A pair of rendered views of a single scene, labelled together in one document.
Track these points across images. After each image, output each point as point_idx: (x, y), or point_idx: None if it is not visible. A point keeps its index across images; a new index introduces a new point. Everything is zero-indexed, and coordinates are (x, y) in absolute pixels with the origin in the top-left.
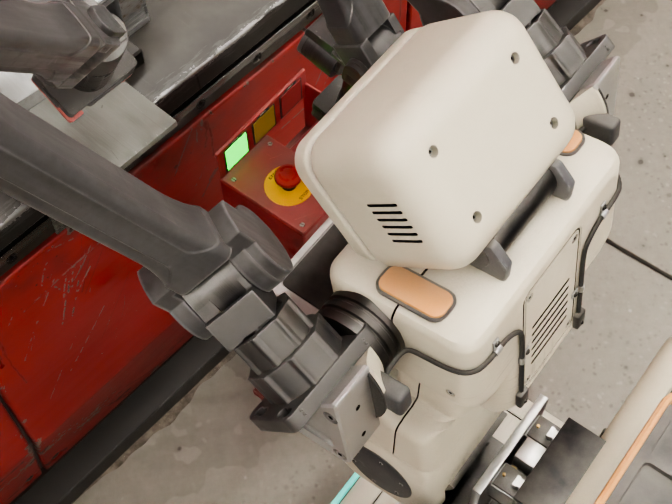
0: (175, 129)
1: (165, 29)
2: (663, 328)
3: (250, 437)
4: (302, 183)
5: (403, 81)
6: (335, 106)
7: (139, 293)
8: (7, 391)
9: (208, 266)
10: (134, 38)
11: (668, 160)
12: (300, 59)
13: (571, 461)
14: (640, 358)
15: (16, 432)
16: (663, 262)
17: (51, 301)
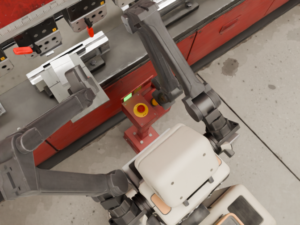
0: (111, 84)
1: (114, 54)
2: (243, 143)
3: (119, 150)
4: (144, 110)
5: (169, 154)
6: (150, 147)
7: (93, 117)
8: (51, 142)
9: (102, 193)
10: (104, 55)
11: (260, 91)
12: None
13: (199, 216)
14: (234, 151)
15: (52, 148)
16: (249, 123)
17: (67, 123)
